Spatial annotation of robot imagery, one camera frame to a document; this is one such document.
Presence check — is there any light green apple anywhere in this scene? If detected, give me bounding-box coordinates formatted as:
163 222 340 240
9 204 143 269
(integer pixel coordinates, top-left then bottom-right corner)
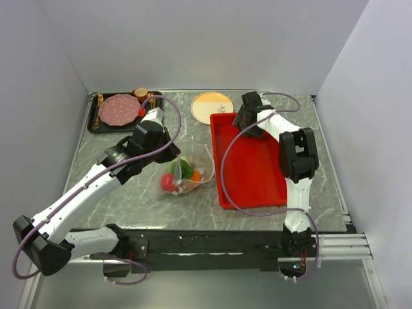
169 156 186 173

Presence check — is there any green bell pepper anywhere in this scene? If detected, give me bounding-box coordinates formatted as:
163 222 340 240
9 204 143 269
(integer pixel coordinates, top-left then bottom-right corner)
172 161 194 179

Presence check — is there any red apple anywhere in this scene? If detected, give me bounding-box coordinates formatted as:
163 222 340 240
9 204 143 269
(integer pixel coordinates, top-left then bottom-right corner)
160 173 177 192

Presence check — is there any clear zip top bag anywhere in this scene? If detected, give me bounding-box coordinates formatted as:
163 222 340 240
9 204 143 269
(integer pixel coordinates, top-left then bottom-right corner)
157 140 215 196

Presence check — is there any orange fruit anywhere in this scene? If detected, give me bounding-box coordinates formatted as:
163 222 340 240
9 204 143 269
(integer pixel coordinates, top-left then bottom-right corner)
190 170 201 182

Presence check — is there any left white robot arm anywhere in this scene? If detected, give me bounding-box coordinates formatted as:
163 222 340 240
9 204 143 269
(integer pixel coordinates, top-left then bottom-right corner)
13 120 180 276

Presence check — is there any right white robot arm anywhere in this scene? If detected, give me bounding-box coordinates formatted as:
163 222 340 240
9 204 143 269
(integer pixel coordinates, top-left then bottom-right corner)
225 91 319 256

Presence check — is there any pink dotted plate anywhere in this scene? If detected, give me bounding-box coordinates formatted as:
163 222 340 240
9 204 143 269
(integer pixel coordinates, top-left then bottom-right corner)
98 94 141 127

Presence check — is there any orange cup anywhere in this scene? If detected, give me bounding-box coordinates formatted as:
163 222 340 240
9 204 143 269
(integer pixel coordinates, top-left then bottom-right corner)
132 87 149 102

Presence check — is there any beige round plate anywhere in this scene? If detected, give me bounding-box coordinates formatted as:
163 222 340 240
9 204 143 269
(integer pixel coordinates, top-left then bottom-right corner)
191 92 234 125

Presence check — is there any gold fork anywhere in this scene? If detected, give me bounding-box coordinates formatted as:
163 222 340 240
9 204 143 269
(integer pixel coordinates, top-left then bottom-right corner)
93 93 104 130

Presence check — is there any red plastic bin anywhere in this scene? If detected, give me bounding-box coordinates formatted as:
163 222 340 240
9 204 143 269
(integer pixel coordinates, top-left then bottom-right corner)
210 113 287 210

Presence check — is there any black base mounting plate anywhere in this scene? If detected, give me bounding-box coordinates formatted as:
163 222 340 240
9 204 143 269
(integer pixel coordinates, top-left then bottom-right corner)
109 227 319 272

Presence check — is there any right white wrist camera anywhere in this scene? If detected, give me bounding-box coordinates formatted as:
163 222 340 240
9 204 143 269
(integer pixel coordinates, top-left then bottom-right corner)
259 93 274 110

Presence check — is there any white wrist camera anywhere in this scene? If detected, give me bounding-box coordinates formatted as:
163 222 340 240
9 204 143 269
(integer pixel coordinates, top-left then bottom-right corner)
140 108 164 126
259 93 274 110

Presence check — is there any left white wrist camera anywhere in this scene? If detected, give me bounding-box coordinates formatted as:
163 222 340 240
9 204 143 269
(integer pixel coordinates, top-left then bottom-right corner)
140 108 164 126

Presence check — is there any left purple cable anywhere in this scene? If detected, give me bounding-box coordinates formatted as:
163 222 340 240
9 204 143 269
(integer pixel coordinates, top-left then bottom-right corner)
12 95 183 287

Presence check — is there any aluminium rail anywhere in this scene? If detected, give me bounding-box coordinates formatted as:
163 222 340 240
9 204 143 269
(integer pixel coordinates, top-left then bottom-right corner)
33 234 373 262

